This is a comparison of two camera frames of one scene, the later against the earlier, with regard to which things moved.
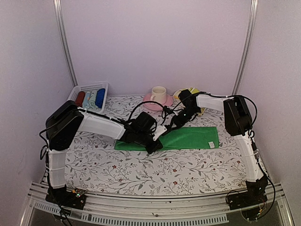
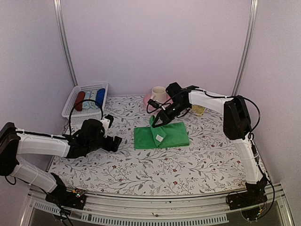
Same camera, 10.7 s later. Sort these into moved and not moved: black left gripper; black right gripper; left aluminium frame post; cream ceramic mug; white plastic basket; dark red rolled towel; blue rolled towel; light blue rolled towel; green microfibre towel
Moved: black left gripper; green microfibre towel; black right gripper
Not moved: cream ceramic mug; left aluminium frame post; blue rolled towel; light blue rolled towel; dark red rolled towel; white plastic basket
